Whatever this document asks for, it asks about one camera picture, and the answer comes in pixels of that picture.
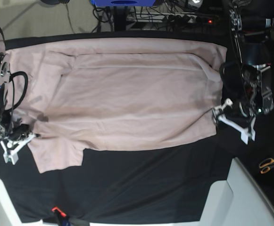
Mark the black power strip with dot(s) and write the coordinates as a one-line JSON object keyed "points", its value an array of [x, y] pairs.
{"points": [[210, 20]]}

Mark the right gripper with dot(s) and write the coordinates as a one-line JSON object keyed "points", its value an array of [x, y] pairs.
{"points": [[13, 138]]}

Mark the blue box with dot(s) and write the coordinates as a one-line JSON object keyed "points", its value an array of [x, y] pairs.
{"points": [[123, 3]]}

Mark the red clamp bottom edge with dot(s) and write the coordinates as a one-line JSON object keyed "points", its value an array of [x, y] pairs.
{"points": [[57, 211]]}

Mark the orange handled scissors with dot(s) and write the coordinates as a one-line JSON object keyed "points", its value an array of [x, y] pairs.
{"points": [[266, 165]]}

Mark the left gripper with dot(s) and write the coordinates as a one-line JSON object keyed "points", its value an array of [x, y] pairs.
{"points": [[233, 115]]}

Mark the pink T-shirt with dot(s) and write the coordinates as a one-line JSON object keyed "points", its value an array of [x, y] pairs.
{"points": [[116, 94]]}

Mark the black table cloth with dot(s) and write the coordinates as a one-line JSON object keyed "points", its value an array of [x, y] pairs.
{"points": [[167, 185]]}

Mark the white power strip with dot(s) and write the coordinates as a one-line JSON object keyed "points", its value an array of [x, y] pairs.
{"points": [[158, 17]]}

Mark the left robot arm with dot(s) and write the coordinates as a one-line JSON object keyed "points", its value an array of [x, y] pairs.
{"points": [[250, 36]]}

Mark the black table leg post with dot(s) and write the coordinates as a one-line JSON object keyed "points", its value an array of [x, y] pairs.
{"points": [[119, 16]]}

